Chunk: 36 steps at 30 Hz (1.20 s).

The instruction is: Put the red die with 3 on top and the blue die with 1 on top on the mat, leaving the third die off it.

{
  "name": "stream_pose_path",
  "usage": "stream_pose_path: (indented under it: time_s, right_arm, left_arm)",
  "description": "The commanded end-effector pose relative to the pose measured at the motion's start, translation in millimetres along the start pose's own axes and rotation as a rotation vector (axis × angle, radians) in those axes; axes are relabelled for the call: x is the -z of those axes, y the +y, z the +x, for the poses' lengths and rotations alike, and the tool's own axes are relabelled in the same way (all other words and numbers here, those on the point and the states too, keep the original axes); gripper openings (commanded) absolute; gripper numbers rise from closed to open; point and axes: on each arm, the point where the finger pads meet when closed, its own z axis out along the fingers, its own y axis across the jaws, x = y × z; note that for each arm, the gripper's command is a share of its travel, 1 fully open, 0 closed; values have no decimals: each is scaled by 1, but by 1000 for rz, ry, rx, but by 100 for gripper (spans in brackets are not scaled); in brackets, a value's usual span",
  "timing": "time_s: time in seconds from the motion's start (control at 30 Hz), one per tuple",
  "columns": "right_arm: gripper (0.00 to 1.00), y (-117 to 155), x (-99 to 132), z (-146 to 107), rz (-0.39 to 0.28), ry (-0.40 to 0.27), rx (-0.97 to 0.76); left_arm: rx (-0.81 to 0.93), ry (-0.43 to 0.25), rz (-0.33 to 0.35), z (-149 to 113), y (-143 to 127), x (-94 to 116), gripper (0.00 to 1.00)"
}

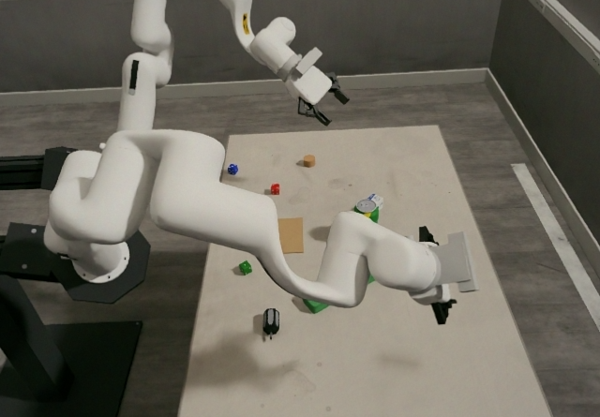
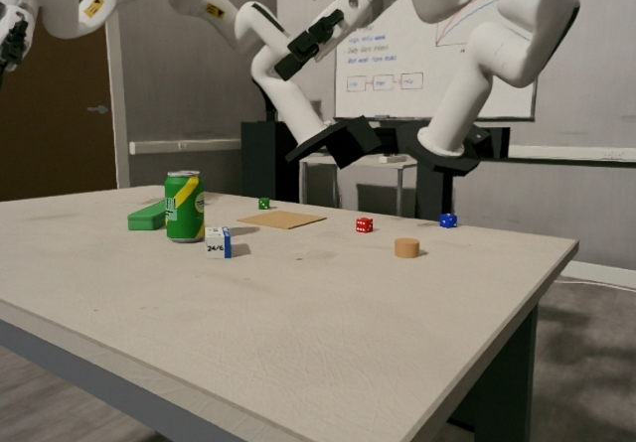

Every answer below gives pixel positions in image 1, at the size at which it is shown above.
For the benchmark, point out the green soda can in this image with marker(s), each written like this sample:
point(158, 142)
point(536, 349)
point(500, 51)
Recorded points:
point(368, 208)

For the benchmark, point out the green die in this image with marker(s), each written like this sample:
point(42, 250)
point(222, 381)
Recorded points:
point(245, 268)

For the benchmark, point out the tan flat mat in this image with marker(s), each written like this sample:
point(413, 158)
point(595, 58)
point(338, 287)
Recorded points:
point(291, 235)

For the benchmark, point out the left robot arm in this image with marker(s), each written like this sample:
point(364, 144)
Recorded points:
point(144, 72)

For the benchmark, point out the tan short cylinder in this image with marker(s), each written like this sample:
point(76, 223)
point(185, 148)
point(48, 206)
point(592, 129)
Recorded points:
point(309, 161)

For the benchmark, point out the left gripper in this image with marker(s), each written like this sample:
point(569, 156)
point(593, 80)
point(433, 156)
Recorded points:
point(311, 88)

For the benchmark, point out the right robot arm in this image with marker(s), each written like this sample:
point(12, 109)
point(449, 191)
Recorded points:
point(181, 170)

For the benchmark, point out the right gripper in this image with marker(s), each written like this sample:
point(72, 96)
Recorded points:
point(439, 296)

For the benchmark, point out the green rectangular box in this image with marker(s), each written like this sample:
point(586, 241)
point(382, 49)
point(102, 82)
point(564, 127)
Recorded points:
point(316, 307)

